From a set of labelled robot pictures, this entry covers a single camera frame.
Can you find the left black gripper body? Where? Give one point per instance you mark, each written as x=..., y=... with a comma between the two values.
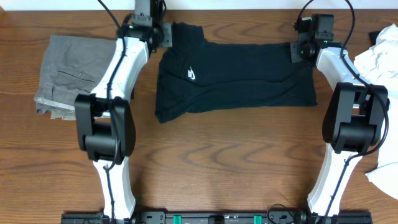
x=163, y=36

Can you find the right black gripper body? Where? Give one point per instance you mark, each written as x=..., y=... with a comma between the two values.
x=298, y=51

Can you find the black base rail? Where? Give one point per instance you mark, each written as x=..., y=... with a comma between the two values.
x=276, y=216

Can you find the folded grey shorts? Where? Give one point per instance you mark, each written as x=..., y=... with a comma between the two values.
x=70, y=66

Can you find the black garment under white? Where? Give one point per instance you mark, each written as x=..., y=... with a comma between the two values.
x=373, y=37

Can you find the black Nike t-shirt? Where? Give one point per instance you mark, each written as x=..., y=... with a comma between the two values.
x=196, y=75

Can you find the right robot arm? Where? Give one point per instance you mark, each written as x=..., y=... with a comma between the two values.
x=355, y=123

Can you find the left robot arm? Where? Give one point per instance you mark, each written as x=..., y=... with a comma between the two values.
x=106, y=130

